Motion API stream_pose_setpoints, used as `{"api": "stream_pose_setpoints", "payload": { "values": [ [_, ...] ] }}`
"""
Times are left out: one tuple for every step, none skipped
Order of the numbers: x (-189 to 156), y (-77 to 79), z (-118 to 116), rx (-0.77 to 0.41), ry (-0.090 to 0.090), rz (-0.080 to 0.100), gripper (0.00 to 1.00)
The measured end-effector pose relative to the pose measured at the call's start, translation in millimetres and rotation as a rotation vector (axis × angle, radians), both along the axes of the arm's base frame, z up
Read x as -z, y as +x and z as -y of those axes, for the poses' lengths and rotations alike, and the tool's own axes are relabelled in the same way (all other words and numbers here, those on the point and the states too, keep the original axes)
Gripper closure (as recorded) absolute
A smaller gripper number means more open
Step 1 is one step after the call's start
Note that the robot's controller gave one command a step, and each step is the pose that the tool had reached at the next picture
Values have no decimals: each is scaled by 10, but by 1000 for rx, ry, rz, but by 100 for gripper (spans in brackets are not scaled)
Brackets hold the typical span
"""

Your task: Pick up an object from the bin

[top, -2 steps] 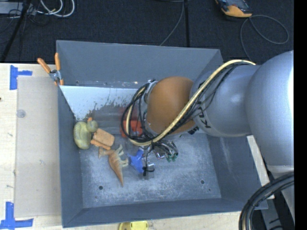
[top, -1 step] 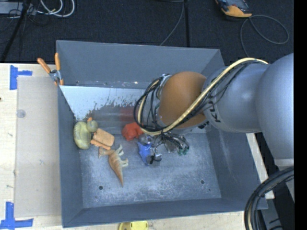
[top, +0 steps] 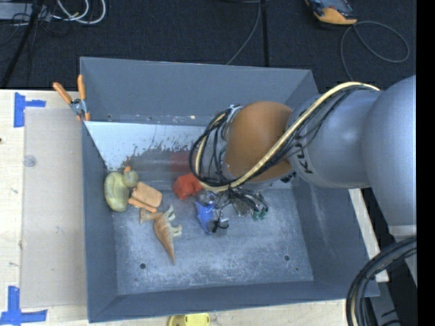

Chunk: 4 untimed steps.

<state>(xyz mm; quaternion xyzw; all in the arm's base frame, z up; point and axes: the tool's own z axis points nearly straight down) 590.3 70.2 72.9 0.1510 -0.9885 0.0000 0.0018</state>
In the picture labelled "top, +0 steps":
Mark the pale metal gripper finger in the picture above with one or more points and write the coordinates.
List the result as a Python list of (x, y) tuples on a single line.
[(221, 223), (206, 197)]

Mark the blue toy animal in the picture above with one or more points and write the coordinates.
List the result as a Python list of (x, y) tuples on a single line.
[(204, 214)]

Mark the red toy animal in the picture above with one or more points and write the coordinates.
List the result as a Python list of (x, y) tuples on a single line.
[(185, 186)]

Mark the grey metal bin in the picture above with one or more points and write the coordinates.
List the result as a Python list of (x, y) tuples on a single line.
[(238, 260)]

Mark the orange toy dinosaur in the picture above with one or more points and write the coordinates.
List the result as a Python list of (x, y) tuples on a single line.
[(164, 231)]

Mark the yellow-green rubber duck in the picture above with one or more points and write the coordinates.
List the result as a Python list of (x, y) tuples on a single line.
[(115, 190)]

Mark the pale flat board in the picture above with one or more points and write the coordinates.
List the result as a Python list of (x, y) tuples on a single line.
[(51, 216)]

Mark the black cylinder on white bracket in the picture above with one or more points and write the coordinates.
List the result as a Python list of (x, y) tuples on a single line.
[(287, 178)]

